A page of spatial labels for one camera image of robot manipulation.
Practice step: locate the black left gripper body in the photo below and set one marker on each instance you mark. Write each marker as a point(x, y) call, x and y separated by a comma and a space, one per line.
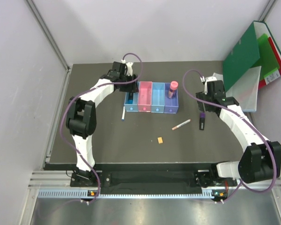
point(128, 87)

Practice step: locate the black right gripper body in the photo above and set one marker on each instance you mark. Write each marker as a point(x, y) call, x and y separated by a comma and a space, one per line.
point(202, 96)

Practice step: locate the black highlighter blue cap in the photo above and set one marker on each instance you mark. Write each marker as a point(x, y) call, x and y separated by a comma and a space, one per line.
point(130, 98)

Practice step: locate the pink plastic drawer bin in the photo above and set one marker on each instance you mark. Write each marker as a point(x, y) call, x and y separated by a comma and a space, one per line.
point(145, 96)

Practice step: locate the light blue drawer bin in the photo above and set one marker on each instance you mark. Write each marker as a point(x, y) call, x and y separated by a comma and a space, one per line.
point(158, 97)

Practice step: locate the pink capped glue stick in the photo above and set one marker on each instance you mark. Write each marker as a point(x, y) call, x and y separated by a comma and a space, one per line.
point(172, 89)

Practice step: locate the purple plastic drawer bin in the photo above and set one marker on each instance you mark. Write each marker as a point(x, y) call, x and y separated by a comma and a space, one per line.
point(171, 104)

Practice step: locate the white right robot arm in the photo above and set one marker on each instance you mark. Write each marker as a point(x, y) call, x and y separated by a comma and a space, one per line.
point(261, 159)

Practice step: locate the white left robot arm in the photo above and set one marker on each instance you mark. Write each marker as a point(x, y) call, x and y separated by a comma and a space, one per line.
point(81, 118)

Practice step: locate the black highlighter purple cap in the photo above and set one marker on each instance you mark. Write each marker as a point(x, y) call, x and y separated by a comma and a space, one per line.
point(202, 121)

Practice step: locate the translucent light blue folder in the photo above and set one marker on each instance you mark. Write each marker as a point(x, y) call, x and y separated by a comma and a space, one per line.
point(245, 90)

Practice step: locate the white marker blue cap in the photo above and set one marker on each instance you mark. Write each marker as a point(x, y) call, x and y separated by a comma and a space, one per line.
point(123, 114)

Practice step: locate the red folder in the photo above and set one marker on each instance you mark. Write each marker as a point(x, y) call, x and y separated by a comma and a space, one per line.
point(269, 61)

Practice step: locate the green binder folder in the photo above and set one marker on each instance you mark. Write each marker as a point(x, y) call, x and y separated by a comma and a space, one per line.
point(245, 54)

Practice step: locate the white marker pink cap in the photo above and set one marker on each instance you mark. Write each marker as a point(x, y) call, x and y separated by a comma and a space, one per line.
point(181, 124)

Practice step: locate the orange eraser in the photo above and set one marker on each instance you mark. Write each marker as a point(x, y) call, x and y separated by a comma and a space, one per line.
point(160, 140)

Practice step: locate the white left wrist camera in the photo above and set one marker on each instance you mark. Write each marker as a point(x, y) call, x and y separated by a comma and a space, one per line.
point(128, 67)

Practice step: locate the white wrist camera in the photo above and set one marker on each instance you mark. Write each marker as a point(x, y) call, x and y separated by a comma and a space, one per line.
point(206, 81)
point(128, 67)

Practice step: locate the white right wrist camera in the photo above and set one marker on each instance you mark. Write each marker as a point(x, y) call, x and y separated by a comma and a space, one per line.
point(206, 81)

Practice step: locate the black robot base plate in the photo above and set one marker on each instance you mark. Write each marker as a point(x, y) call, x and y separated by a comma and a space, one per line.
point(139, 175)

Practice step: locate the aluminium cable duct rail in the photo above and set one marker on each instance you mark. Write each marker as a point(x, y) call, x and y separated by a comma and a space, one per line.
point(56, 184)

